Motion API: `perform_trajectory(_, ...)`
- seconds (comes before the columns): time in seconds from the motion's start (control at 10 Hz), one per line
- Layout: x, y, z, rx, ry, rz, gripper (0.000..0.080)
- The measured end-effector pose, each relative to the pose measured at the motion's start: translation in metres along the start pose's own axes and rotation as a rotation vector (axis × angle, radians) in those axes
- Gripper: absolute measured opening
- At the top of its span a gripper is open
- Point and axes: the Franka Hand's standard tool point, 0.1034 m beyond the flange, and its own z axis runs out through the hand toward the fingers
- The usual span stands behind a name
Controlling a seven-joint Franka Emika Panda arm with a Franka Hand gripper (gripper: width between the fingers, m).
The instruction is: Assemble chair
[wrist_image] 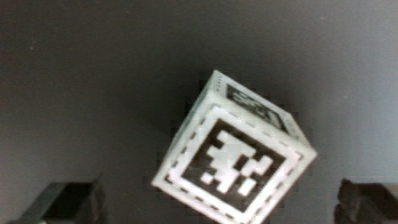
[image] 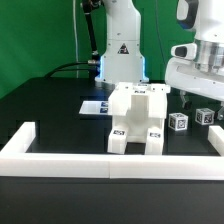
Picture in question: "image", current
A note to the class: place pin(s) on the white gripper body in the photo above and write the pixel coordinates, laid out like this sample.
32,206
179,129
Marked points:
197,68

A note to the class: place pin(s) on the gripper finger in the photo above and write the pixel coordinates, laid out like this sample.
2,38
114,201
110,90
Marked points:
186,103
220,115

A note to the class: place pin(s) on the white tagged cube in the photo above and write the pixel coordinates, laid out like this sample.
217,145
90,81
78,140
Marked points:
178,121
204,116

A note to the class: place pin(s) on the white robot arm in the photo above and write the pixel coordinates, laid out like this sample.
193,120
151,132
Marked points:
123,61

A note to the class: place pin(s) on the white marker sheet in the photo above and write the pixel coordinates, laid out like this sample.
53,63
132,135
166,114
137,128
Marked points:
94,108

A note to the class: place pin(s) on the white U-shaped fence frame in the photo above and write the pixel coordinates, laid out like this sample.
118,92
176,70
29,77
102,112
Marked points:
16,160

